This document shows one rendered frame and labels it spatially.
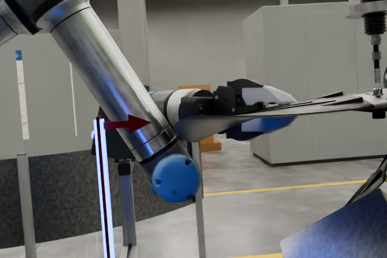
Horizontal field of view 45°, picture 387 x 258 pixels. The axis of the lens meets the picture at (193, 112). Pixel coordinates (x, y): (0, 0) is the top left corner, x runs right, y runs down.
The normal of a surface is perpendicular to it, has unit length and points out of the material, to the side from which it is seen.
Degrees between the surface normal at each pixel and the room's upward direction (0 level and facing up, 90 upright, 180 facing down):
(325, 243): 55
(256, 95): 84
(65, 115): 90
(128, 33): 90
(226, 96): 84
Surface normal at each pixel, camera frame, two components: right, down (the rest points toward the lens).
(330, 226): -0.66, -0.50
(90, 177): 0.51, 0.01
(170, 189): 0.15, 0.04
